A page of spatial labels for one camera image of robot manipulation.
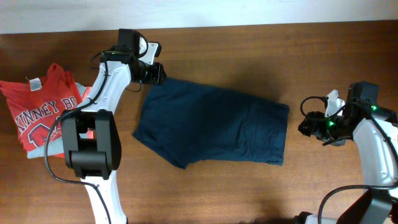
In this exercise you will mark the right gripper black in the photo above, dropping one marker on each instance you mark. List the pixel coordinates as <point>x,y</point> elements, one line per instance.
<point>313,126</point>

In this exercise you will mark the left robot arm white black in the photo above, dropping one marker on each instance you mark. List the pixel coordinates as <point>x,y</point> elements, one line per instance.
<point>91,143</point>

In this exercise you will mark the navy blue shorts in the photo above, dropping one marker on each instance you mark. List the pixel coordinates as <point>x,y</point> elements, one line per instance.
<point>185,122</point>

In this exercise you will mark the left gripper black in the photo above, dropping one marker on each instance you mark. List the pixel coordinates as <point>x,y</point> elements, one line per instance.
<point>156,76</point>

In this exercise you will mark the grey folded t-shirt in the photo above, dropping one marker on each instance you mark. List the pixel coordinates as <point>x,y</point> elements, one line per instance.
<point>55,148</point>

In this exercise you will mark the red printed t-shirt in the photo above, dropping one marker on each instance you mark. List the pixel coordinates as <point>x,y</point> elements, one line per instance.
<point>36,104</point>

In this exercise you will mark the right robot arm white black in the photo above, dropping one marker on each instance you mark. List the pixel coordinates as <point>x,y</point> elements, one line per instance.
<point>374,130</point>

